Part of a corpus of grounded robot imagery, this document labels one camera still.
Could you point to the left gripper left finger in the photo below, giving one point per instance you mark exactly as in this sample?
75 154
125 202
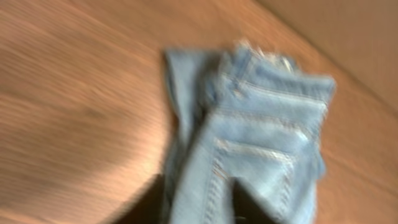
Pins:
147 210

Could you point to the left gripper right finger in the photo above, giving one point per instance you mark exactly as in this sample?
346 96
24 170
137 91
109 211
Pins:
246 210

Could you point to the light blue denim jeans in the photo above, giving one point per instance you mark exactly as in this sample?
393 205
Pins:
244 117

